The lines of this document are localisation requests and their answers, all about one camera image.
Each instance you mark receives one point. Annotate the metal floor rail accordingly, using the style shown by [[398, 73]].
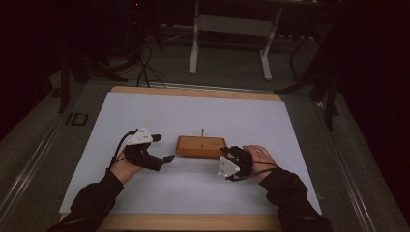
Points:
[[29, 167], [348, 167]]

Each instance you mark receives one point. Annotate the person's left hand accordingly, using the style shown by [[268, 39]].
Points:
[[124, 170]]

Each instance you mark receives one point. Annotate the wooden board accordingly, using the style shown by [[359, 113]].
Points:
[[196, 145]]

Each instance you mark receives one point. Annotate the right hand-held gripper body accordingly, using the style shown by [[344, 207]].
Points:
[[238, 162]]

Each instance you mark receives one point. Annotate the pale grey table mat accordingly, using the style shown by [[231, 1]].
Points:
[[193, 193]]

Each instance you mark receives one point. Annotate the person's right hand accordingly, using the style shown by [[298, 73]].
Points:
[[262, 159]]

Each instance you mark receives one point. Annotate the white metal table frame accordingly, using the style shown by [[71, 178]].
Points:
[[232, 25]]

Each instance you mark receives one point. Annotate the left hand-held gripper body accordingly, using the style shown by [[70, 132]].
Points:
[[140, 137]]

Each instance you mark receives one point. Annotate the black metal stand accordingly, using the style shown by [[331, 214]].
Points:
[[328, 96], [64, 87]]

